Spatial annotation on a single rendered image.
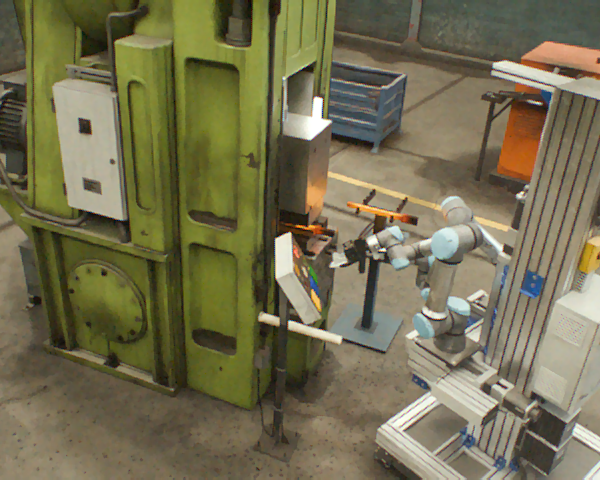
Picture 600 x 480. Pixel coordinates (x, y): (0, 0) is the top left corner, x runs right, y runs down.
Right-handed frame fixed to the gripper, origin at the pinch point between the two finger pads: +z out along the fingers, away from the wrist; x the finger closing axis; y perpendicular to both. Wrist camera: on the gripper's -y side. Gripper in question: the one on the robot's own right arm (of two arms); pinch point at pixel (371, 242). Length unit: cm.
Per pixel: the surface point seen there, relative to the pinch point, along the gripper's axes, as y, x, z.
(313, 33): -97, 17, 45
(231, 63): -94, -42, 59
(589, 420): 100, 34, -133
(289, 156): -46, -17, 41
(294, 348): 71, -15, 33
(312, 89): -67, 23, 46
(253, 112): -74, -43, 48
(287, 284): -14, -74, 15
